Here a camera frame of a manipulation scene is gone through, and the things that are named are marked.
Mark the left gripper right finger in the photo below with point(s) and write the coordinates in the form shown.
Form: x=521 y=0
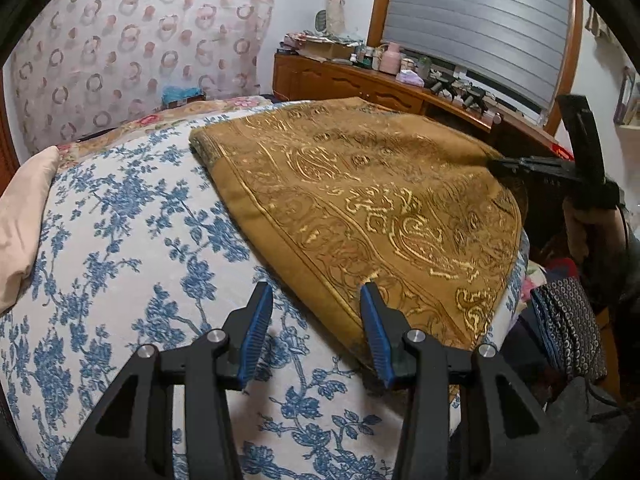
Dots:
x=469 y=415

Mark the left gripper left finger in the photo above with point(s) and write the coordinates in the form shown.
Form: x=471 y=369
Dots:
x=128 y=435

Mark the brown gold patterned garment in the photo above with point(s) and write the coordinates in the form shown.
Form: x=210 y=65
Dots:
x=337 y=193

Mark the dark dotted clothes pile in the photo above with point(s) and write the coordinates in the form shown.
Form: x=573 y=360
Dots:
x=569 y=329

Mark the right hand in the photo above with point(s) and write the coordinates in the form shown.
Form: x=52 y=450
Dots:
x=596 y=234

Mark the grey window blind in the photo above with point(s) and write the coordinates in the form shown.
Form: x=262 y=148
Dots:
x=517 y=44

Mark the blue white floral sheet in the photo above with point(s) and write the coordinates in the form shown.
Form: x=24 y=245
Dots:
x=136 y=247

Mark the lilac tissue pouch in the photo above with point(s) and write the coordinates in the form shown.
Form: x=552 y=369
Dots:
x=410 y=77

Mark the pink bottle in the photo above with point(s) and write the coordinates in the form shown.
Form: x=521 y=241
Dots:
x=390 y=60

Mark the pink pillow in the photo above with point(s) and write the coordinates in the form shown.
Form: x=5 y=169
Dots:
x=22 y=206

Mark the cardboard box on cabinet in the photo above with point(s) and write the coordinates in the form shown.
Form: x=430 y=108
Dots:
x=326 y=50

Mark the wooden sideboard cabinet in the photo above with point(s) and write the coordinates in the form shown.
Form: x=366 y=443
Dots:
x=297 y=78

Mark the small white round fan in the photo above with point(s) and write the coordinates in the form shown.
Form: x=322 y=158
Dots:
x=320 y=21

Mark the floral bed quilt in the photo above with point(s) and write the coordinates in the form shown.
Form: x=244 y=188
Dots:
x=76 y=151

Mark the blue item on box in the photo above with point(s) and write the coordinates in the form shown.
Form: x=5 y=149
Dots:
x=173 y=96

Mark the pink circle patterned curtain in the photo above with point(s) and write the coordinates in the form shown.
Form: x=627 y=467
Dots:
x=85 y=66

